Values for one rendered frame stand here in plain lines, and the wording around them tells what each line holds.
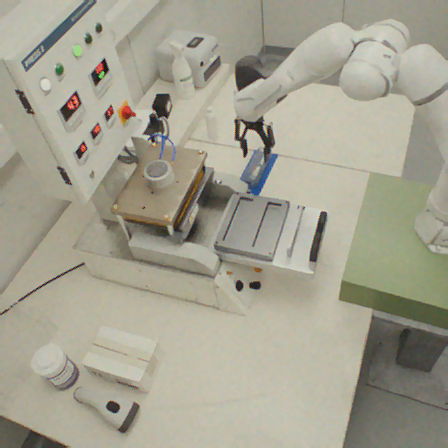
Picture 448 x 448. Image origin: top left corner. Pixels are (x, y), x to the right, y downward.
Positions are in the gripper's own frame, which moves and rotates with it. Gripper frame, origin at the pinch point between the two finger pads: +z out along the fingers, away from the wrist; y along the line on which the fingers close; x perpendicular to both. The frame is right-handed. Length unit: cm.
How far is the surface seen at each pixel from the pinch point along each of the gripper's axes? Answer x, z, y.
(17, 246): -64, 4, -64
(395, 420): -48, 84, 74
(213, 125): 12.0, 2.2, -22.9
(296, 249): -45, -13, 30
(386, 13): 196, 44, 16
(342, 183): 3.2, 9.7, 32.2
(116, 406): -97, 2, -1
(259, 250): -50, -15, 21
